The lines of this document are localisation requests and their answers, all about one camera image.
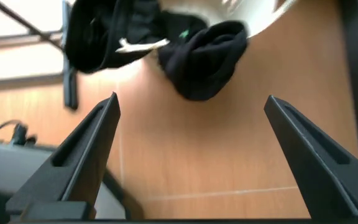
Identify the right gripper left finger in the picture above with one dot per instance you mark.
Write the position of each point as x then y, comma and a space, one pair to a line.
76, 174

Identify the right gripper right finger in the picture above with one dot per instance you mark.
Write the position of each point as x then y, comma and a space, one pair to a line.
331, 186

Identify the white laundry basket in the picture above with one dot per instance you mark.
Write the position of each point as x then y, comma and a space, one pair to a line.
253, 15

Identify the heap of clothes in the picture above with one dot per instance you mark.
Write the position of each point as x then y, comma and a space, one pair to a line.
204, 62

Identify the black clothes rack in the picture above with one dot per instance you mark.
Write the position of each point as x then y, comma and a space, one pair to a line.
70, 87

